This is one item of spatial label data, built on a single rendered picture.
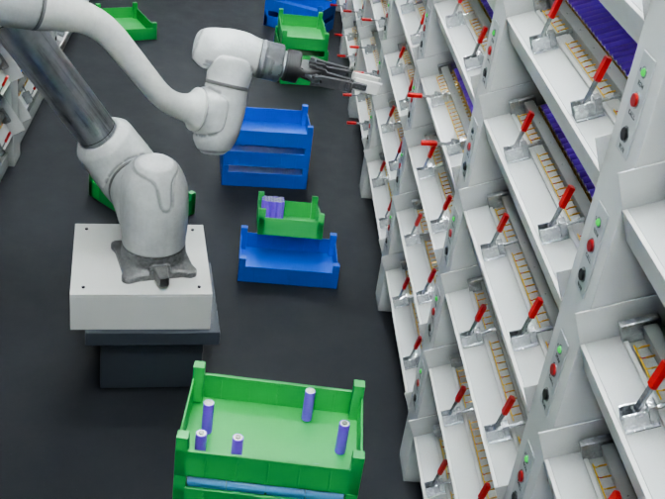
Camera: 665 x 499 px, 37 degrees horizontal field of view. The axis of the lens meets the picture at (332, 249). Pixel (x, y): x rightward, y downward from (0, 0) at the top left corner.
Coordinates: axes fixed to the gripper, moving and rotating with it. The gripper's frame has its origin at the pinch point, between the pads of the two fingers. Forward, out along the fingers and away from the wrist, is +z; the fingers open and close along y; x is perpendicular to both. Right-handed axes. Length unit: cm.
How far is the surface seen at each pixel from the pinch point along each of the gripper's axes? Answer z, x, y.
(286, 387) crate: -14, -27, 85
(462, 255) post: 20, -12, 52
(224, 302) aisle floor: -19, -81, -16
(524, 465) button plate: 17, -8, 117
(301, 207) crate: 4, -74, -70
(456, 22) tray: 16.0, 19.8, 1.0
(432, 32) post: 15.8, 10.6, -18.0
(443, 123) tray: 18.1, -0.9, 11.3
